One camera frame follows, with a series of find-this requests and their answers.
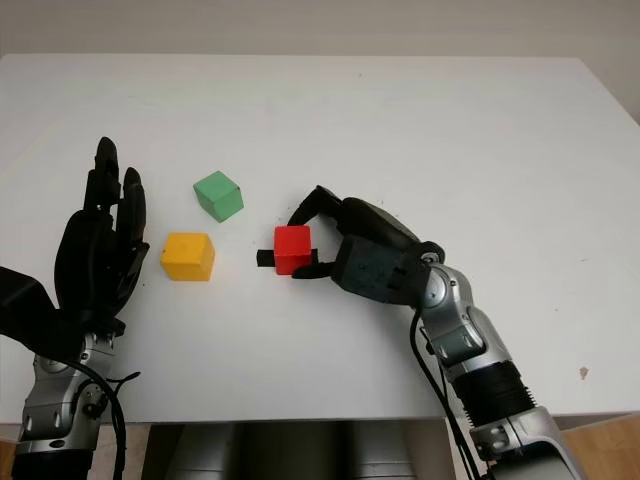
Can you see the green wooden block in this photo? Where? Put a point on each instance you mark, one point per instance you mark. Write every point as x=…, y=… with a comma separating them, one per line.
x=217, y=195

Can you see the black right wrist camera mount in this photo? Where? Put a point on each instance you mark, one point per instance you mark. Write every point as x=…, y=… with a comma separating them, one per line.
x=375, y=272

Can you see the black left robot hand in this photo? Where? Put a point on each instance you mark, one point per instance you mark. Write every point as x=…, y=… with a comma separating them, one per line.
x=90, y=260

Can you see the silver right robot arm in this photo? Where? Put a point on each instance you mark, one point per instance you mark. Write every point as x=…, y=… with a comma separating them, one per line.
x=475, y=350

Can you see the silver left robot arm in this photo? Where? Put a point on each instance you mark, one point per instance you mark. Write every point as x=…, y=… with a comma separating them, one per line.
x=50, y=395

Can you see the grey robot torso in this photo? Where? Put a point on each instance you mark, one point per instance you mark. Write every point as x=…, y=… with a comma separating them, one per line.
x=295, y=450

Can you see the red wooden block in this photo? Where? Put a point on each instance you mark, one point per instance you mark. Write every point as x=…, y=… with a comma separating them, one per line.
x=292, y=247

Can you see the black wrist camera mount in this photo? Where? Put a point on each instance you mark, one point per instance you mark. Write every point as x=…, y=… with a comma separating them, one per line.
x=25, y=310
x=375, y=272

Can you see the yellow wooden block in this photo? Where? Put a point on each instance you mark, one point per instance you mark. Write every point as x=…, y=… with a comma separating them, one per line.
x=187, y=257

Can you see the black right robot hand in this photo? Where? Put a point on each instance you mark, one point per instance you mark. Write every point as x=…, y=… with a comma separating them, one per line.
x=375, y=220

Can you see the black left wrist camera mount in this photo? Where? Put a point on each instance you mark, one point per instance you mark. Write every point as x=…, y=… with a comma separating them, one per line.
x=25, y=310

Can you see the black tape strip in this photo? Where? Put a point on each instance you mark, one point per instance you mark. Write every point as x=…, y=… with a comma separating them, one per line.
x=265, y=258

